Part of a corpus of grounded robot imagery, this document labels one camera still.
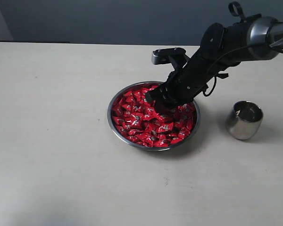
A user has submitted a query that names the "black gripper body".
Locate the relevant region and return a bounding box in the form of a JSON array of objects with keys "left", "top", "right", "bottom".
[{"left": 164, "top": 50, "right": 221, "bottom": 106}]

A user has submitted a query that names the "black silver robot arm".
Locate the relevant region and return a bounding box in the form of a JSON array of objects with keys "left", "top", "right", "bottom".
[{"left": 145, "top": 15, "right": 283, "bottom": 113}]

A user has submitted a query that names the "pile of red candies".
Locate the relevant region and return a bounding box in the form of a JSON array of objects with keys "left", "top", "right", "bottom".
[{"left": 111, "top": 85, "right": 196, "bottom": 148}]

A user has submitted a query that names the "round steel plate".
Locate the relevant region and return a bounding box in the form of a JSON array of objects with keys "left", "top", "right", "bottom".
[{"left": 107, "top": 81, "right": 201, "bottom": 152}]

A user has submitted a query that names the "steel cup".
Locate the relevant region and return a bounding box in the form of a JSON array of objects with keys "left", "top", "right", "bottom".
[{"left": 225, "top": 100, "right": 264, "bottom": 140}]

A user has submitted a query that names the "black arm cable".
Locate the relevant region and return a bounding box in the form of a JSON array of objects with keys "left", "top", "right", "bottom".
[{"left": 201, "top": 43, "right": 283, "bottom": 97}]

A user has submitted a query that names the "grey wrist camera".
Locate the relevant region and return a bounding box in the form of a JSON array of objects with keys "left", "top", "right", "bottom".
[{"left": 151, "top": 47, "right": 188, "bottom": 66}]

